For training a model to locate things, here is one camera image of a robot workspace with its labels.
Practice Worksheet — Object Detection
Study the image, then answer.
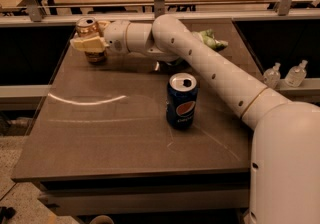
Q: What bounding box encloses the blue Pepsi can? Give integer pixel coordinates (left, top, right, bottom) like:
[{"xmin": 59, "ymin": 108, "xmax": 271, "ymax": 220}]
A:
[{"xmin": 166, "ymin": 73, "xmax": 198, "ymax": 130}]

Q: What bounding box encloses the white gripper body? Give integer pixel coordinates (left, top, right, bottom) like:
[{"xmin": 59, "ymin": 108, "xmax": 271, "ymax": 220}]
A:
[{"xmin": 104, "ymin": 20, "xmax": 155, "ymax": 57}]

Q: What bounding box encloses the grey table drawer frame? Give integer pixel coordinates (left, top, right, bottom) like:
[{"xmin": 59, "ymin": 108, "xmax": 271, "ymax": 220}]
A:
[{"xmin": 39, "ymin": 172, "xmax": 250, "ymax": 216}]

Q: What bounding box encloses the clear sanitizer bottle right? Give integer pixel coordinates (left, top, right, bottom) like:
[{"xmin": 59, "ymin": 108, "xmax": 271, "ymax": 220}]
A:
[{"xmin": 285, "ymin": 60, "xmax": 308, "ymax": 87}]

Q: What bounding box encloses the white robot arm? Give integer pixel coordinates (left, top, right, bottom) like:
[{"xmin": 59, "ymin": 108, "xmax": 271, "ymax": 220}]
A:
[{"xmin": 71, "ymin": 15, "xmax": 320, "ymax": 224}]

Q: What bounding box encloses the black object on floor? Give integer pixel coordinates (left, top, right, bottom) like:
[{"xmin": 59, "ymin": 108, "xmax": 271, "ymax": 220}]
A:
[{"xmin": 0, "ymin": 207, "xmax": 16, "ymax": 224}]

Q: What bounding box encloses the orange soda can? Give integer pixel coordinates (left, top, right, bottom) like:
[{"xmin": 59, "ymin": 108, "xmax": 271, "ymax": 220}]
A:
[{"xmin": 76, "ymin": 17, "xmax": 106, "ymax": 64}]

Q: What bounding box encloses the clear sanitizer bottle left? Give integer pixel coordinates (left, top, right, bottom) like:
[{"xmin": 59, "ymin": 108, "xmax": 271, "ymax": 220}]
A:
[{"xmin": 263, "ymin": 62, "xmax": 281, "ymax": 89}]

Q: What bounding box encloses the clear sanitizer bottle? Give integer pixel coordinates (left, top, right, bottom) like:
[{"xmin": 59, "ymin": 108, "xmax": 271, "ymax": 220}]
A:
[
  {"xmin": 285, "ymin": 60, "xmax": 308, "ymax": 87},
  {"xmin": 263, "ymin": 62, "xmax": 281, "ymax": 89}
]

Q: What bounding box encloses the green chip bag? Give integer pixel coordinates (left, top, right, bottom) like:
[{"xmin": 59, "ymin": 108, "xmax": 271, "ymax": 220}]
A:
[{"xmin": 192, "ymin": 29, "xmax": 228, "ymax": 52}]

